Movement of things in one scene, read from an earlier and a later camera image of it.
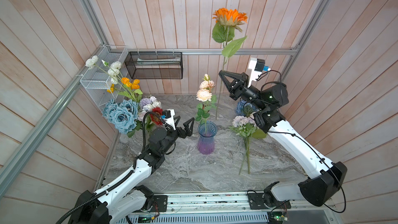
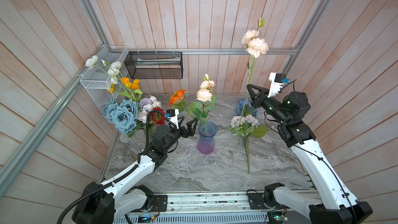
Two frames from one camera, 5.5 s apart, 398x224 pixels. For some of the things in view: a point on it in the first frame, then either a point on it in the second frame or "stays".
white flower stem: x=113 y=71 stays
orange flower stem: x=228 y=19 → x=178 y=100
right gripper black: x=239 y=89 → x=256 y=101
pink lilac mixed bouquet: x=147 y=105 stays
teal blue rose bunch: x=124 y=115 stays
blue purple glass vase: x=207 y=132 stays
